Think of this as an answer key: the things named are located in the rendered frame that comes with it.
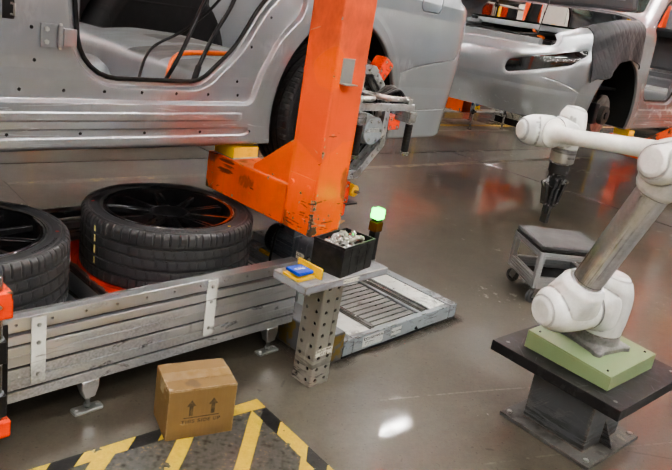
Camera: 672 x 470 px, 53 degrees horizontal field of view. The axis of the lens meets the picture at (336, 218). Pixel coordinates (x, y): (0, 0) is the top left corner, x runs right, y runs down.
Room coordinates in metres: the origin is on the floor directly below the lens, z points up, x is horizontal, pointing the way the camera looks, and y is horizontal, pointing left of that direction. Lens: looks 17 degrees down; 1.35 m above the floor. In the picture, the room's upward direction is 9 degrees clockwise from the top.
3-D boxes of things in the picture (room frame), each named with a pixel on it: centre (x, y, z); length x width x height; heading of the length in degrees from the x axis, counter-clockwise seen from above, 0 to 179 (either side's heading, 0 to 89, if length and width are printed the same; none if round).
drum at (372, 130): (3.06, -0.03, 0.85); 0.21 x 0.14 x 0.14; 48
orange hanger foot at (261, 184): (2.70, 0.34, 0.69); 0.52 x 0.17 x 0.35; 48
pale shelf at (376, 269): (2.28, -0.02, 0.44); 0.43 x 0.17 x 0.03; 138
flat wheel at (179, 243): (2.51, 0.65, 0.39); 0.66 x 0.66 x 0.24
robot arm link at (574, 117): (2.47, -0.78, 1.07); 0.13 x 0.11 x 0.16; 120
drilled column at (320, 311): (2.26, 0.00, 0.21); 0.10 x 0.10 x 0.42; 48
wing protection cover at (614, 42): (5.48, -1.88, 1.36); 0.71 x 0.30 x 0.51; 138
